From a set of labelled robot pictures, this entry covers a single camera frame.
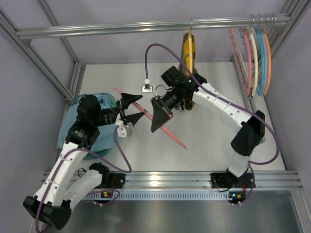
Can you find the aluminium frame left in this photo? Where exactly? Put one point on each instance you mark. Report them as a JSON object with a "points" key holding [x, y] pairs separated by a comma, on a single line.
{"points": [[54, 57]]}

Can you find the teal plastic basket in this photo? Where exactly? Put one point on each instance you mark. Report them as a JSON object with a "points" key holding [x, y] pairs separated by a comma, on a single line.
{"points": [[105, 141]]}

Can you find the aluminium frame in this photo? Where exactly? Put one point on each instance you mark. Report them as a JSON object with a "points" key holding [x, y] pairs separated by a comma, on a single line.
{"points": [[54, 57], [289, 97]]}

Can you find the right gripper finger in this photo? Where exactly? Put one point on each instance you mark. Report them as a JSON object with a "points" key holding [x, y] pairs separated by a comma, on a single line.
{"points": [[157, 122], [158, 112]]}

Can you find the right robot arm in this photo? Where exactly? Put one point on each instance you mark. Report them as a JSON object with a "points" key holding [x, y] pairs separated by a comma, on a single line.
{"points": [[249, 129]]}

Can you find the pink empty hanger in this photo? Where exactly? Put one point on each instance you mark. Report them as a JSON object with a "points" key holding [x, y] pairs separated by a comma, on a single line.
{"points": [[248, 49]]}

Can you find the coloured spiral hanger rack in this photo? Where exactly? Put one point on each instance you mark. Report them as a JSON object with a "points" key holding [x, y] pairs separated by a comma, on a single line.
{"points": [[238, 55]]}

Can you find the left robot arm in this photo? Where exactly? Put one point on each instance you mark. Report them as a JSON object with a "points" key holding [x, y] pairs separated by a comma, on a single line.
{"points": [[55, 200]]}

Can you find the orange empty hanger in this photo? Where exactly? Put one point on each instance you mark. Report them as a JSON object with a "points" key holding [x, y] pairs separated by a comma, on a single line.
{"points": [[269, 59]]}

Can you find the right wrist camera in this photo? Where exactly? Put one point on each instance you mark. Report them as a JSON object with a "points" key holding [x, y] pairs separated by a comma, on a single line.
{"points": [[147, 87]]}

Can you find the light blue trousers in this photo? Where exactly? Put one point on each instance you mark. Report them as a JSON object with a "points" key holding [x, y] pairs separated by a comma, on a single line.
{"points": [[65, 127]]}

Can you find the metal hanging rail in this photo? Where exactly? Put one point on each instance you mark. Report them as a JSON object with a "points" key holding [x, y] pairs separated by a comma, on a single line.
{"points": [[266, 20]]}

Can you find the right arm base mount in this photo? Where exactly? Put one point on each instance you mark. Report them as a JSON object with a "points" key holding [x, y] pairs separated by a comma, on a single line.
{"points": [[221, 181]]}

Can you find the cream empty hanger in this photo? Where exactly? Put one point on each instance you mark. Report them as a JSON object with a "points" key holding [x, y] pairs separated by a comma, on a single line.
{"points": [[255, 56]]}

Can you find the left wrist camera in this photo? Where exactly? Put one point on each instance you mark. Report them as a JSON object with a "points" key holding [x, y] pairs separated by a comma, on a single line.
{"points": [[124, 128]]}

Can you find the pink clothes hanger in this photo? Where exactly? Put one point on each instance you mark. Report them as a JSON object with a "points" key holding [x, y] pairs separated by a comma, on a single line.
{"points": [[163, 128]]}

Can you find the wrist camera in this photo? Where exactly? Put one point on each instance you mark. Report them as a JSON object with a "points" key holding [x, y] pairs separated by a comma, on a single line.
{"points": [[124, 128], [147, 87]]}

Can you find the camouflage yellow trousers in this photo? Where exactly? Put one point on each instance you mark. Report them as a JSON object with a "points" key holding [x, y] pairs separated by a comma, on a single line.
{"points": [[188, 103]]}

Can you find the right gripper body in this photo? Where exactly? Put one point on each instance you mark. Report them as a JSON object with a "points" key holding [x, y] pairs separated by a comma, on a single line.
{"points": [[162, 109]]}

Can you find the aluminium frame right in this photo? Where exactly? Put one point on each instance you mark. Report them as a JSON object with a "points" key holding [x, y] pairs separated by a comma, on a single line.
{"points": [[289, 97]]}

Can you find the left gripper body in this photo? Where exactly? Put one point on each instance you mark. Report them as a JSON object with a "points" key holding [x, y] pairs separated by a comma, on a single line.
{"points": [[122, 110]]}

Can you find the teal empty hanger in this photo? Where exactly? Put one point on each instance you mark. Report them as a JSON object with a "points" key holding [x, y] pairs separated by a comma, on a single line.
{"points": [[263, 51]]}

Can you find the slotted cable duct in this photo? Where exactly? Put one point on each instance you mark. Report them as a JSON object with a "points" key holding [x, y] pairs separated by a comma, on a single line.
{"points": [[167, 195]]}

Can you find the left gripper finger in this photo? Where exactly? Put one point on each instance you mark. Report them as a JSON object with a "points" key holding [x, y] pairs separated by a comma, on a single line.
{"points": [[134, 118], [127, 99]]}

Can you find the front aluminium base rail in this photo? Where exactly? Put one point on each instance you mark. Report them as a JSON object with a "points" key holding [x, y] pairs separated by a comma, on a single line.
{"points": [[199, 180]]}

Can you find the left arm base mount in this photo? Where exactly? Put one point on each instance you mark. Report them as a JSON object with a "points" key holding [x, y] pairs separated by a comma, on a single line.
{"points": [[116, 180]]}

